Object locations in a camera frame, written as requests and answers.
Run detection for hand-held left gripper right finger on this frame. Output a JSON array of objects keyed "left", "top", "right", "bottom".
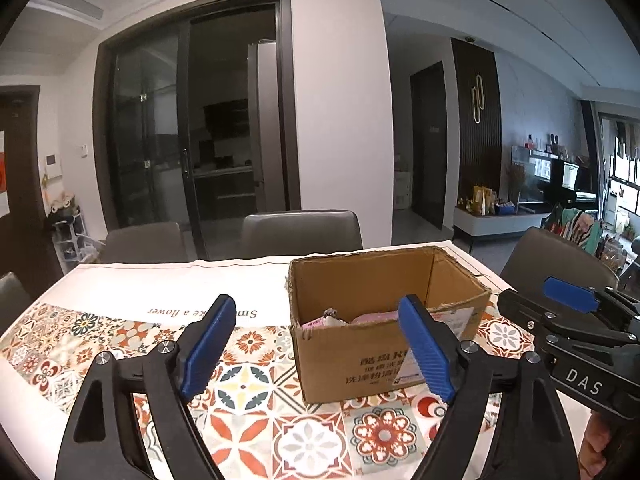
[{"left": 397, "top": 294, "right": 581, "bottom": 480}]

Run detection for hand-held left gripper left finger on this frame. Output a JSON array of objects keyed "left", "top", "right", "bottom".
[{"left": 55, "top": 294, "right": 237, "bottom": 480}]

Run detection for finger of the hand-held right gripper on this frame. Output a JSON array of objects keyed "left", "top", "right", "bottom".
[
  {"left": 497, "top": 288, "right": 640, "bottom": 356},
  {"left": 543, "top": 276, "right": 640, "bottom": 321}
]

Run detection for pink cloth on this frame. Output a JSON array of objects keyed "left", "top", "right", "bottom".
[{"left": 351, "top": 310, "right": 401, "bottom": 324}]

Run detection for brown cardboard box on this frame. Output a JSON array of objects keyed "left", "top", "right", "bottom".
[{"left": 287, "top": 246, "right": 492, "bottom": 405}]

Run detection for person's right hand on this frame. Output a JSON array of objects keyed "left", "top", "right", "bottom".
[{"left": 579, "top": 412, "right": 614, "bottom": 467}]

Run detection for grey dining chair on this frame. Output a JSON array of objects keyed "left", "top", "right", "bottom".
[
  {"left": 499, "top": 227, "right": 621, "bottom": 294},
  {"left": 0, "top": 272, "right": 34, "bottom": 337},
  {"left": 99, "top": 222, "right": 189, "bottom": 264},
  {"left": 239, "top": 209, "right": 364, "bottom": 259}
]

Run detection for colourful clothes pile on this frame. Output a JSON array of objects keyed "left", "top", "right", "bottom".
[{"left": 544, "top": 204, "right": 607, "bottom": 257}]

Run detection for white low cabinet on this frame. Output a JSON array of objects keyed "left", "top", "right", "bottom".
[{"left": 453, "top": 205, "right": 552, "bottom": 254}]

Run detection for black piano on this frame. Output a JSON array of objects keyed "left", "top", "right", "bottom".
[{"left": 547, "top": 160, "right": 599, "bottom": 207}]

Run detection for patterned tile print tablecloth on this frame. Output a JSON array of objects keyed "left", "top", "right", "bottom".
[{"left": 0, "top": 245, "right": 596, "bottom": 480}]

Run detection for yellow snack bags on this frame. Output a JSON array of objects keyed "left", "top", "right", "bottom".
[{"left": 472, "top": 186, "right": 497, "bottom": 216}]

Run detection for dried flower bunch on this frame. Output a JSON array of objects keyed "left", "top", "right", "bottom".
[{"left": 504, "top": 162, "right": 527, "bottom": 202}]

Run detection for large window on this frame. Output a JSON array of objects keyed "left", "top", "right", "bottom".
[{"left": 597, "top": 115, "right": 640, "bottom": 233}]

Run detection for small white hallway cabinet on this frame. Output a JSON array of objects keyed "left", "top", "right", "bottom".
[{"left": 392, "top": 170, "right": 412, "bottom": 211}]

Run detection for white shoe rack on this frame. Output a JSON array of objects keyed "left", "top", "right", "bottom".
[{"left": 50, "top": 210, "right": 103, "bottom": 274}]

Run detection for dark interior door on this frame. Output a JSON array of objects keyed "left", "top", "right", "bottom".
[{"left": 409, "top": 61, "right": 449, "bottom": 232}]

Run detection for plush toy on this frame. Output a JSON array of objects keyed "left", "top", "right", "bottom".
[{"left": 47, "top": 192, "right": 77, "bottom": 219}]

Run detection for dark sliding glass door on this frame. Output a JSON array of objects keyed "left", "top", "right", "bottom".
[{"left": 94, "top": 0, "right": 304, "bottom": 261}]

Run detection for silver refrigerator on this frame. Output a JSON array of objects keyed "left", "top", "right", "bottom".
[{"left": 246, "top": 42, "right": 281, "bottom": 214}]

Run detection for brown entry door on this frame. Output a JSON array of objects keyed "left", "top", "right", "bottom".
[{"left": 0, "top": 85, "right": 47, "bottom": 301}]

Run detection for dark slatted wall panel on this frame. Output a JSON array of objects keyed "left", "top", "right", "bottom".
[{"left": 451, "top": 37, "right": 504, "bottom": 212}]

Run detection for gold wall ornament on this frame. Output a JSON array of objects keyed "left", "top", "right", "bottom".
[{"left": 471, "top": 74, "right": 487, "bottom": 124}]

